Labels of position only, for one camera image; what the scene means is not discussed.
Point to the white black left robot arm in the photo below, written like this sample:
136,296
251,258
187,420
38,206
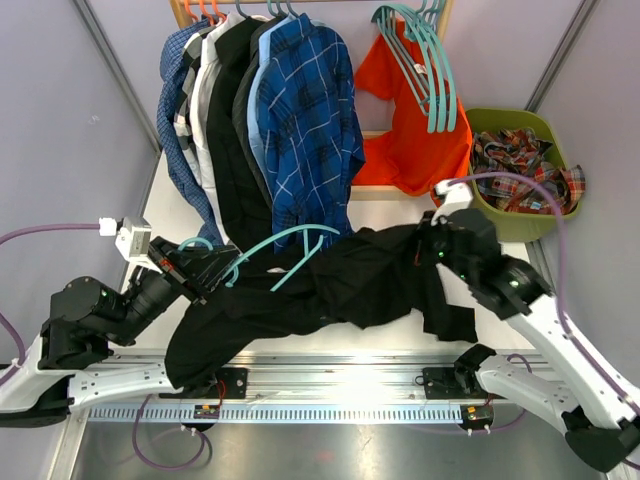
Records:
58,374

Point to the teal empty hanger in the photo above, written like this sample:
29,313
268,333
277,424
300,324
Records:
442,70
419,30
391,26

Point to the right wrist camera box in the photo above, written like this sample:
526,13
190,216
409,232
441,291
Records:
454,197

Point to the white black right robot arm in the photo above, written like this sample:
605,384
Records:
597,408

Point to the red plaid shirt in bin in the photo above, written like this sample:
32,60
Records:
521,152

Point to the black white checked shirt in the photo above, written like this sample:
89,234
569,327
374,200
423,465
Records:
191,59

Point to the green plastic bin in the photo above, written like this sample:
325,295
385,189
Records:
516,227

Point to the orange t-shirt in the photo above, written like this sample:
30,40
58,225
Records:
407,156

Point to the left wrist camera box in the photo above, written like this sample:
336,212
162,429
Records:
134,240

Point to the dark grey striped shirt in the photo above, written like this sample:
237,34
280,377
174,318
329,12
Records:
240,109

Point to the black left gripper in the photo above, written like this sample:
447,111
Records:
193,269

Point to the light blue shirt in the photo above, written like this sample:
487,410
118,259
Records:
260,57

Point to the blue small check shirt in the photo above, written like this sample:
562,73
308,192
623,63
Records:
173,74

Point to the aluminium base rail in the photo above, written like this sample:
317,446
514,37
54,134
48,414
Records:
283,388

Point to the black long sleeve shirt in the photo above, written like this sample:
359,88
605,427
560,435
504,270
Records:
242,195

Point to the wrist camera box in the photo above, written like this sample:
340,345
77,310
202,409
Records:
454,197
134,240

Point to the blue plaid shirt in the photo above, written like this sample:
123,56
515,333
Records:
309,126

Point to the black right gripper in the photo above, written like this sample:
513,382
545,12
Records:
423,237

